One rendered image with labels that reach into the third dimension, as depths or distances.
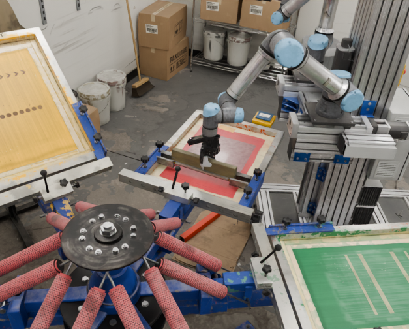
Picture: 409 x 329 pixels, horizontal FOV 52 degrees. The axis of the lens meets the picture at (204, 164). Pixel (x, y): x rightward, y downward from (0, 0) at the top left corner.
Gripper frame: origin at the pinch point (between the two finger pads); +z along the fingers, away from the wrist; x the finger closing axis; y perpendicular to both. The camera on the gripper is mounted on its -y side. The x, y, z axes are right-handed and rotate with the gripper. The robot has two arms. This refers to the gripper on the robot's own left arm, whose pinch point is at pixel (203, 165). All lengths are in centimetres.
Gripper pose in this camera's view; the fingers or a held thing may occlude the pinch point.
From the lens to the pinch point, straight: 219.1
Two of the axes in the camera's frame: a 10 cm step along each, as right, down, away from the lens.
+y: 9.2, 2.7, -2.8
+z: -0.5, 8.1, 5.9
